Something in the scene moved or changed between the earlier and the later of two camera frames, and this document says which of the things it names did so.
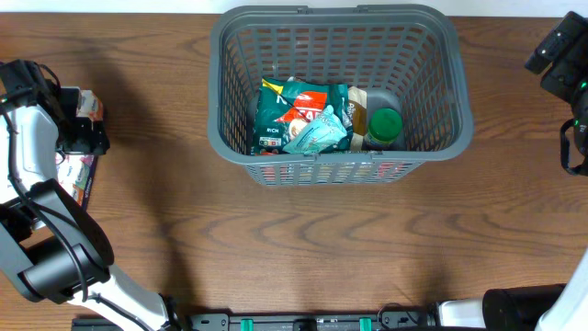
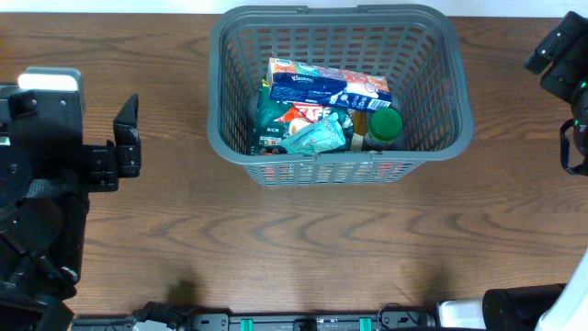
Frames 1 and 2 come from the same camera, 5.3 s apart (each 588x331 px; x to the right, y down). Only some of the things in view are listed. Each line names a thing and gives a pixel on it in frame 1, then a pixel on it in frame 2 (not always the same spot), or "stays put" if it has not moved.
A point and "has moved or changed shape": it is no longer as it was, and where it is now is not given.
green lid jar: (385, 126) stays put
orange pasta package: (335, 173) stays put
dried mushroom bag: (357, 109) stays put
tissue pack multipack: (75, 172) has moved or changed shape
